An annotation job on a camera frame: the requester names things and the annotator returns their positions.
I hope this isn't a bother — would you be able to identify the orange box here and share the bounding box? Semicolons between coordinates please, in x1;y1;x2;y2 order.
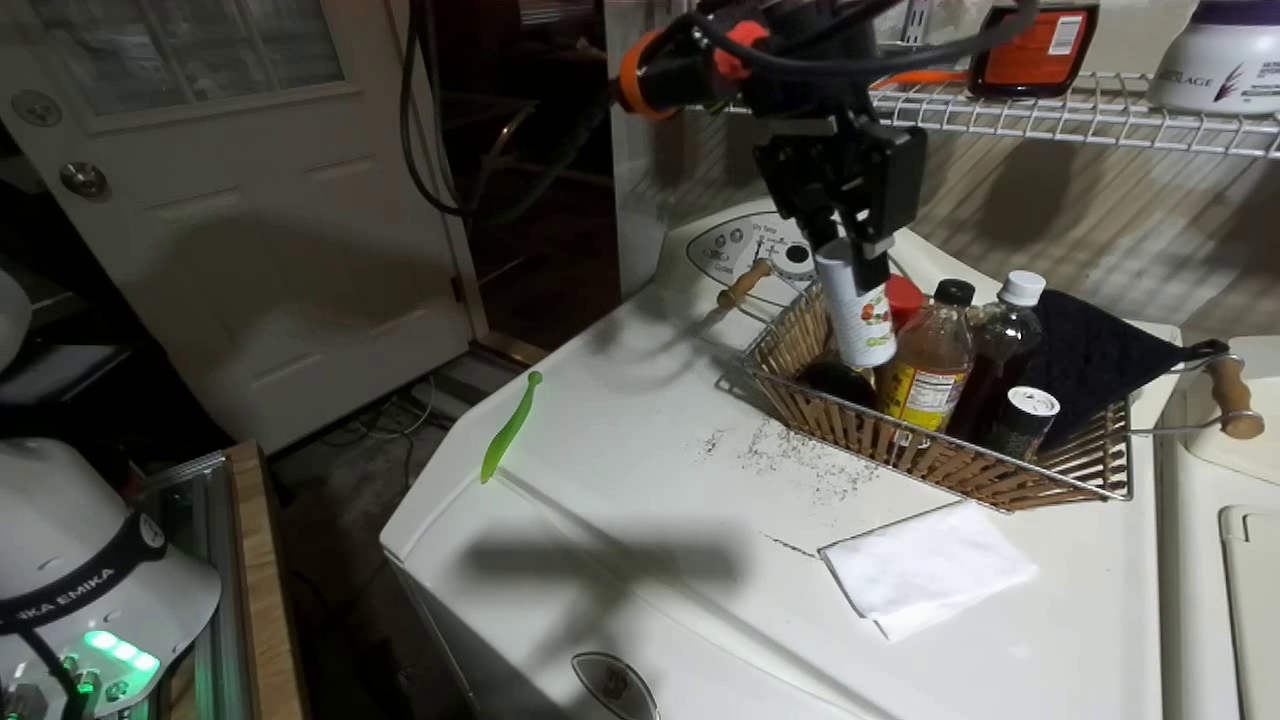
976;0;1103;101

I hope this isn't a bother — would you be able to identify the white wire shelf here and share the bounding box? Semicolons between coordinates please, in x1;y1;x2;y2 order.
864;76;1280;163

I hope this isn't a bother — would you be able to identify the wooden handled tool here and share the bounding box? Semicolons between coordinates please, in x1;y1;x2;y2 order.
717;251;780;311

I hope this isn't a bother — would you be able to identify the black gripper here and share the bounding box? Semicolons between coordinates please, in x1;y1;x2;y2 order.
750;111;932;293

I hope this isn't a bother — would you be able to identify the yellow label amber bottle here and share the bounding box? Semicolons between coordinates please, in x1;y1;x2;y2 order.
874;277;980;434

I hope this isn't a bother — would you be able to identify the white paper sheet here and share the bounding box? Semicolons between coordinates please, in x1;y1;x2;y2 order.
815;496;1043;648

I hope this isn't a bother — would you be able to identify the woven wicker basket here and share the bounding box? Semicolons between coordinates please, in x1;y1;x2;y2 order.
717;273;1135;517

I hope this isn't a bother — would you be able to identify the white washing machine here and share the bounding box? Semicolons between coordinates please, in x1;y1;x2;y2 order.
375;190;1193;720

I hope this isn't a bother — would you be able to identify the metal door knob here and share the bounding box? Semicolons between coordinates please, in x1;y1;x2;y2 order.
56;154;110;205

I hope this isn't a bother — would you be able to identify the dark bottle with white cap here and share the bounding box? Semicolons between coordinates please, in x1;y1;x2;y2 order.
946;268;1050;442

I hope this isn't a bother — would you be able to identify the black cloth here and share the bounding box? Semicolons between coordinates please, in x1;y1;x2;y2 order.
991;286;1193;464

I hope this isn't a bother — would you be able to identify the orange cable clip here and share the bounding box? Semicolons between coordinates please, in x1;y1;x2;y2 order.
611;25;671;121
713;10;776;93

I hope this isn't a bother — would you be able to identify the red lid jar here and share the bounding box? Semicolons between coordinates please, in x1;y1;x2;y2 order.
797;273;932;410

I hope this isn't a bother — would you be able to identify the white tub with purple lid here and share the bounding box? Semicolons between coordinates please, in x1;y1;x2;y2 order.
1146;0;1280;121

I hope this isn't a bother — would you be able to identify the green plastic strip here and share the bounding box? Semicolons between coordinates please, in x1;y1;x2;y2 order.
474;366;547;489

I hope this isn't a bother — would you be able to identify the white neighbouring appliance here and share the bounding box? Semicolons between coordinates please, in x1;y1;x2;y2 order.
1157;331;1280;720

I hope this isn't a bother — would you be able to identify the white dome with black band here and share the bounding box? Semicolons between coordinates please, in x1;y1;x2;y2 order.
0;434;225;716

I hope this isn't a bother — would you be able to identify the wooden knob handle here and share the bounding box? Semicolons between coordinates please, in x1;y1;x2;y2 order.
1202;355;1268;442

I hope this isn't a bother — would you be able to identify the wooden board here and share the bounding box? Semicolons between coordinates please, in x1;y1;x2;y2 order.
214;440;308;720

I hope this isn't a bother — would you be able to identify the white panel door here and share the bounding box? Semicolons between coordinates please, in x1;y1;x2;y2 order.
0;0;493;456

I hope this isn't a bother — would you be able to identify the white container bottle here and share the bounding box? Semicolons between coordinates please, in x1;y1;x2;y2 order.
813;241;904;376

